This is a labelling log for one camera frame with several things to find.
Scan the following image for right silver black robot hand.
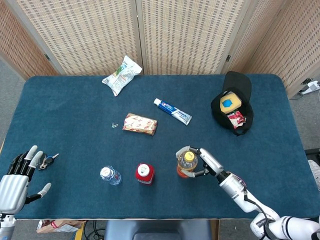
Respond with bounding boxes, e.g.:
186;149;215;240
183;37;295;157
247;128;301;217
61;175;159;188
175;145;225;179

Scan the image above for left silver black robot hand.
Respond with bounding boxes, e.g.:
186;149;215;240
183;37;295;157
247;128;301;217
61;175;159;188
0;145;52;215

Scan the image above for orange tea bottle yellow cap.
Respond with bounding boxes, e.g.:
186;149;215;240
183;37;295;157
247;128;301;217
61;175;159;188
176;150;199;178

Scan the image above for red juice bottle white cap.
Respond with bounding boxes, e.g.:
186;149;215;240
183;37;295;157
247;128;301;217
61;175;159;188
135;162;155;186

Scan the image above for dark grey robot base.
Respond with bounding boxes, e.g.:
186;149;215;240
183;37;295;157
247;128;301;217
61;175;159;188
103;219;212;240

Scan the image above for bunch of keys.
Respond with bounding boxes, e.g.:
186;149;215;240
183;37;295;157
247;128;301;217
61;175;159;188
37;152;60;171

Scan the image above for red white small packet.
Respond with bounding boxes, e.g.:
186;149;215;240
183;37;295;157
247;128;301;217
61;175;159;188
226;110;247;130

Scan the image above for yellow sponge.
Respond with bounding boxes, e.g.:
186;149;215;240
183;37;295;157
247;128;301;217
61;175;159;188
219;91;243;113

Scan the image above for white blue toothpaste tube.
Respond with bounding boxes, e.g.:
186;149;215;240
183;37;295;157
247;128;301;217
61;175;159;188
153;97;193;126

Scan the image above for beige red snack packet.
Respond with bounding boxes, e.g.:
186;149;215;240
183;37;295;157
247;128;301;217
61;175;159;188
121;112;158;137

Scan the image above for black baseball cap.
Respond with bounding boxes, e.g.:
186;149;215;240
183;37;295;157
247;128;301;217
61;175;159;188
210;70;255;137

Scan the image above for blue tablecloth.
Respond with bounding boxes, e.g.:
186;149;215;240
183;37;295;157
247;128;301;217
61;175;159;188
0;73;316;221

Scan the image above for clear water bottle white cap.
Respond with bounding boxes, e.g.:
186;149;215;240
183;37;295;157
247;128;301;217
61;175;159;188
99;165;123;186

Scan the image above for white green snack bag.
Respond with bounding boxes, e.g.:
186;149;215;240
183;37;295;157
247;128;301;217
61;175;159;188
101;55;143;97

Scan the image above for woven folding screen panel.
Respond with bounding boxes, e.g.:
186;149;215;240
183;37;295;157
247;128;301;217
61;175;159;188
221;0;320;100
6;0;145;77
0;0;60;81
136;0;257;76

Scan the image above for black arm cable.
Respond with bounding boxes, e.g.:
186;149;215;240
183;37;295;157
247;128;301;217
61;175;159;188
243;189;278;240

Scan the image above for black floor cables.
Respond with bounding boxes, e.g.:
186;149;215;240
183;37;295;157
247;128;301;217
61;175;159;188
83;219;106;240

